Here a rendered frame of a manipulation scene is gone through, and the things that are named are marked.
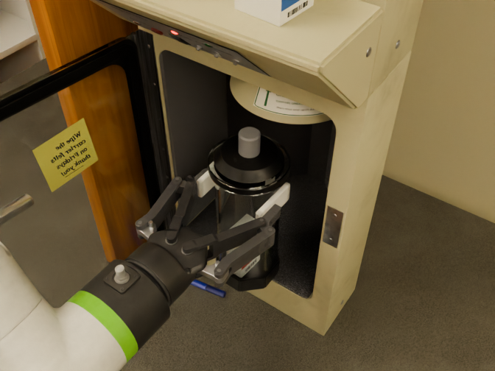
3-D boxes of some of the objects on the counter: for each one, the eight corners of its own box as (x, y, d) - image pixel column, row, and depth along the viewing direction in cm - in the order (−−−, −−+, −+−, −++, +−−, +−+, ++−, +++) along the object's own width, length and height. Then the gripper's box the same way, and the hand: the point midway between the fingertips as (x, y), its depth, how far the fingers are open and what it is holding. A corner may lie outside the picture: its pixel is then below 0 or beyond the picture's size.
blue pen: (156, 265, 100) (155, 261, 99) (226, 294, 95) (226, 290, 95) (153, 270, 99) (152, 266, 98) (223, 299, 95) (223, 295, 94)
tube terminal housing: (247, 170, 117) (248, -326, 63) (390, 238, 104) (547, -314, 50) (170, 246, 103) (83, -312, 48) (324, 337, 90) (444, -289, 35)
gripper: (216, 317, 57) (328, 189, 70) (72, 223, 66) (195, 124, 79) (219, 353, 62) (323, 228, 75) (85, 261, 71) (198, 163, 84)
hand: (247, 185), depth 76 cm, fingers closed on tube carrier, 9 cm apart
